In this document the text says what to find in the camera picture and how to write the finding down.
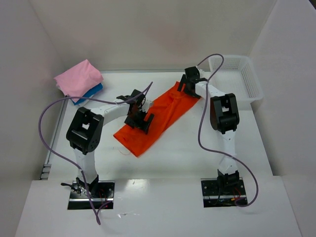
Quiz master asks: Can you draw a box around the orange t shirt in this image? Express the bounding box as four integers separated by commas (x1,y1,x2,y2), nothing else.
114,81,199,157

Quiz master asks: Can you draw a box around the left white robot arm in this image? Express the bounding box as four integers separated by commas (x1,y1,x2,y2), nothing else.
66,89,155,196

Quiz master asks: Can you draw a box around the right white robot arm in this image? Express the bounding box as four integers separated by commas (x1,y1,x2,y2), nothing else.
177,67,239,193

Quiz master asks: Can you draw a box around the blue folded t shirt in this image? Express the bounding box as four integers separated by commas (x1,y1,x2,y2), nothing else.
71,83,103,106

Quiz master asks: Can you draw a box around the white plastic basket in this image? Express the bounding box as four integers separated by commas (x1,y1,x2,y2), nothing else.
208,55,263,103

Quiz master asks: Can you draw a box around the pink folded t shirt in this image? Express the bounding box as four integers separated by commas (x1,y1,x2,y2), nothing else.
54,59,103,97

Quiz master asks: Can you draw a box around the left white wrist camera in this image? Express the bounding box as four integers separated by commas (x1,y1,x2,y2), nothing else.
142,100,154,112

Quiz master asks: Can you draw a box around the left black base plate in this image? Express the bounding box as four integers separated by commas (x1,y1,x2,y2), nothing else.
67,181,115,210

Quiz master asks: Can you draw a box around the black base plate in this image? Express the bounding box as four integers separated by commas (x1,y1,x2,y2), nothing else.
67,181,115,210
201,178,248,208

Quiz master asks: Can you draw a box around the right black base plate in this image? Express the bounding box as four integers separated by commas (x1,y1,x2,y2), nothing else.
201,178,248,208

